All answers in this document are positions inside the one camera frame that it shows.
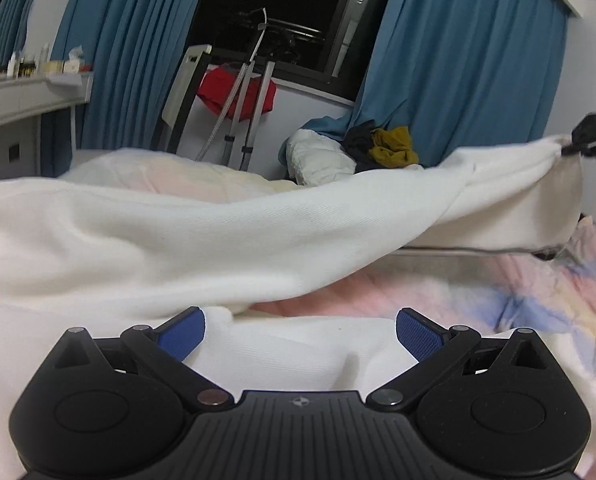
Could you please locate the white hooded sweatshirt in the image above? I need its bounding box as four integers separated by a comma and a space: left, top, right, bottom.
0, 138, 582, 479

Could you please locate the white folding chair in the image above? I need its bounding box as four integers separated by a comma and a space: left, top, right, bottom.
151, 44, 212, 154

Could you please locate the right blue curtain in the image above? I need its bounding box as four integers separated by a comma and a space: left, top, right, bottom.
306, 0, 570, 167

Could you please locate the blue curtain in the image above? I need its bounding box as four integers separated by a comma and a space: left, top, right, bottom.
306, 0, 570, 167
41, 0, 199, 177

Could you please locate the pastel pink blue duvet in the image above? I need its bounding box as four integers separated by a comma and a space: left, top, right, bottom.
63, 150, 596, 479

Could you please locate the mustard yellow garment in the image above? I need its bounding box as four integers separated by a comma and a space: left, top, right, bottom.
368, 126, 419, 169

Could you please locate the dark navy garment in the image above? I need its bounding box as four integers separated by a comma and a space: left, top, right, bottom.
341, 120, 381, 174

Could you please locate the red cloth on rack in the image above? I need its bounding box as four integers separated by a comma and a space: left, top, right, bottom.
197, 64, 279, 117

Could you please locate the white dressing table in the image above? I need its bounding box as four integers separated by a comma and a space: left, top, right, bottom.
0, 73, 94, 180

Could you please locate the tissue box on desk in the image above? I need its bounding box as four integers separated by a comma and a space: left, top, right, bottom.
63, 46, 84, 74

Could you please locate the metal drying rack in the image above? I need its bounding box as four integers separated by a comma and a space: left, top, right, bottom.
196, 8, 324, 171

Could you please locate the left blue curtain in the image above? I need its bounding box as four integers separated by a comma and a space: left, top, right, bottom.
41, 0, 199, 177

